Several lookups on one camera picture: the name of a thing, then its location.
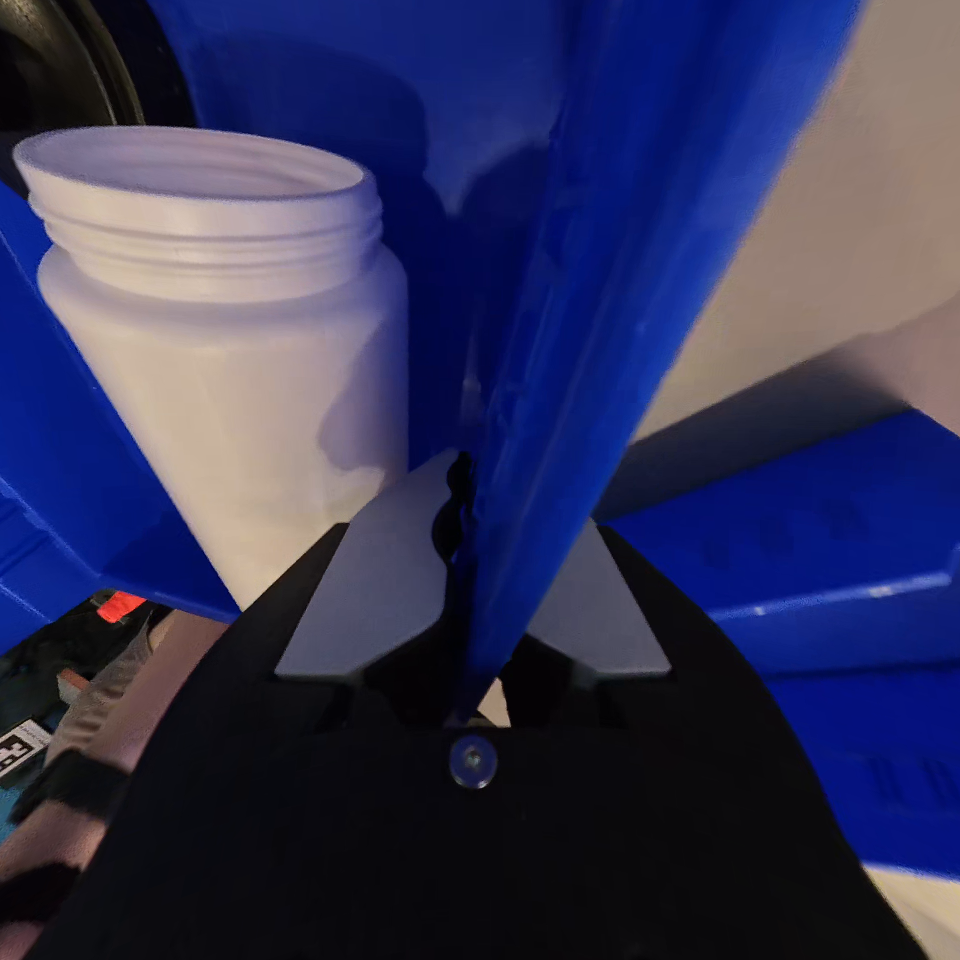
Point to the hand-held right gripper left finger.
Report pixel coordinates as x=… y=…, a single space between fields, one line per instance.
x=375 y=585

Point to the blue plastic storage bin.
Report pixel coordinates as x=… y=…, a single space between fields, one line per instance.
x=675 y=225
x=825 y=540

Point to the person's left hand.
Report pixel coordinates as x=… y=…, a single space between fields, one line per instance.
x=172 y=660

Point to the black bottle lid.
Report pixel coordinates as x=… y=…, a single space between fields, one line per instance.
x=45 y=67

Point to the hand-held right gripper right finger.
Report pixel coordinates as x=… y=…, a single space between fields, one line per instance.
x=600 y=622

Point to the white plastic bottle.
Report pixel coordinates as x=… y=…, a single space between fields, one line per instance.
x=225 y=375

